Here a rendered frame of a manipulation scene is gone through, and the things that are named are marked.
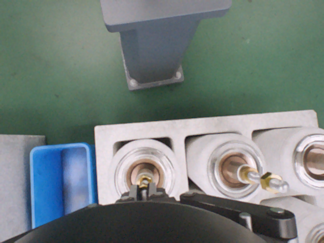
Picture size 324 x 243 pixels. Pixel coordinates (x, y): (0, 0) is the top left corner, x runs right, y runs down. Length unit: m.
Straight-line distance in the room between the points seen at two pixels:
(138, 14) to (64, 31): 0.39
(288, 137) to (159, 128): 0.19
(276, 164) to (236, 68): 0.33
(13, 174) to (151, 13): 0.36
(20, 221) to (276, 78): 0.68
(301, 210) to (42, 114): 0.56
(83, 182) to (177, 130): 0.30
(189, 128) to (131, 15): 0.19
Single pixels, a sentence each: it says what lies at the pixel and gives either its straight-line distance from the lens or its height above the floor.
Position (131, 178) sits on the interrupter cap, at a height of 0.25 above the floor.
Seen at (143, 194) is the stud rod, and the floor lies 0.34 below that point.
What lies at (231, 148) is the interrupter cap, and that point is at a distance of 0.27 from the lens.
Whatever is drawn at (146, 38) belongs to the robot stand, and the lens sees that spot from 0.29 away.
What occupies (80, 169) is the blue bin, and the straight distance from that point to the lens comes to 0.53.
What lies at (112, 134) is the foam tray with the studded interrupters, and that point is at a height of 0.18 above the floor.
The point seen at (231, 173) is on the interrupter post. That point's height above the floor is 0.26.
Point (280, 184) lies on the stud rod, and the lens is 0.20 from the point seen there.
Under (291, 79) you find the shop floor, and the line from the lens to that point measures 0.66.
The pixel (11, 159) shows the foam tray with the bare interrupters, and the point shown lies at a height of 0.13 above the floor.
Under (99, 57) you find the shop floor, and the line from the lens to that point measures 0.56.
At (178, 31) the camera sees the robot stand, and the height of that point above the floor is 0.25.
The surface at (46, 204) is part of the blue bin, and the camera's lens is 0.48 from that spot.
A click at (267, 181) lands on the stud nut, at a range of 0.21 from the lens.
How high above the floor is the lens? 0.50
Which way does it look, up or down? 83 degrees down
